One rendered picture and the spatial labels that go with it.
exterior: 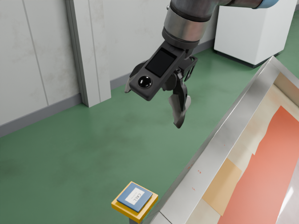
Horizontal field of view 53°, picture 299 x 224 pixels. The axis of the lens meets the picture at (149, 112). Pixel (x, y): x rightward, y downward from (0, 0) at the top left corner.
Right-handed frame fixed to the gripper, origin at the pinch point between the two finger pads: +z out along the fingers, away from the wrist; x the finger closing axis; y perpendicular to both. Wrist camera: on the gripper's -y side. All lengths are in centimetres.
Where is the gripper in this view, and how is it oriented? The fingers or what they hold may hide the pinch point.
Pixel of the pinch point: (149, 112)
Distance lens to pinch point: 67.0
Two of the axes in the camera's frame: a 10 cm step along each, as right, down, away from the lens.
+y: 5.5, -4.9, 6.8
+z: -2.4, 6.8, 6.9
